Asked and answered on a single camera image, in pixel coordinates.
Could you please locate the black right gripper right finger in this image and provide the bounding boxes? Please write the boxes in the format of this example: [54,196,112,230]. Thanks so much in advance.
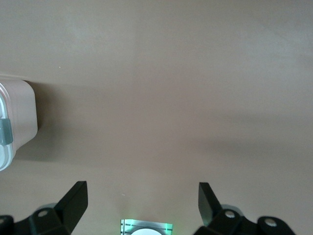
[194,182,295,235]

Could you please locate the white plastic box lid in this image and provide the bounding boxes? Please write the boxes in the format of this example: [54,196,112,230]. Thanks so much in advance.
[0,82,12,171]

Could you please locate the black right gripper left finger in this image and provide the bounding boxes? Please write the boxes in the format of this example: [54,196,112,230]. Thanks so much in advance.
[0,181,89,235]

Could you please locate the grey lid clip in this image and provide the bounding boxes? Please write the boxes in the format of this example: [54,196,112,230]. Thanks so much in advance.
[0,119,13,145]

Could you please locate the pink plastic storage box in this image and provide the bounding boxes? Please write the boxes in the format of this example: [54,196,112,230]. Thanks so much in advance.
[0,78,38,157]

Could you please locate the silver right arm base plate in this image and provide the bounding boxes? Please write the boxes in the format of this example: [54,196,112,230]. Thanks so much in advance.
[120,218,173,235]

